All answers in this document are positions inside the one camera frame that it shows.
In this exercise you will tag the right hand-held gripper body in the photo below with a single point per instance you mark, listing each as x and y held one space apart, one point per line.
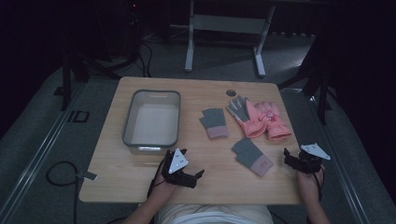
311 161

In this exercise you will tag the person's right hand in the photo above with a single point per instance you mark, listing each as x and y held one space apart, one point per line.
308 185

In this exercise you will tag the metal floor rail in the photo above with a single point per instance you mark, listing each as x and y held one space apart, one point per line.
342 174
37 158

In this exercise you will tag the grey tape strip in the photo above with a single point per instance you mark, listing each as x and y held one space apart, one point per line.
88 176

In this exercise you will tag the grey plastic bin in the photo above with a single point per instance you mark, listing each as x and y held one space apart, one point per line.
154 123

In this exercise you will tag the person's white shirt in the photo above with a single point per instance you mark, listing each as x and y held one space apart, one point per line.
214 214

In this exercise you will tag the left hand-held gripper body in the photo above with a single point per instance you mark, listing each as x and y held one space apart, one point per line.
178 163

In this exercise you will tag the white desk frame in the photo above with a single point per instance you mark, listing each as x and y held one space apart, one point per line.
227 24

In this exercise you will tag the grey knit glove pink cuff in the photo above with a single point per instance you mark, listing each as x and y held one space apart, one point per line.
250 155
214 121

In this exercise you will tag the person's left hand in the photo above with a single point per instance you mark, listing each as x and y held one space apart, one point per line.
162 189

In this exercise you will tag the black tripod stand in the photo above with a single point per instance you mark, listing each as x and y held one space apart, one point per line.
322 99
66 87

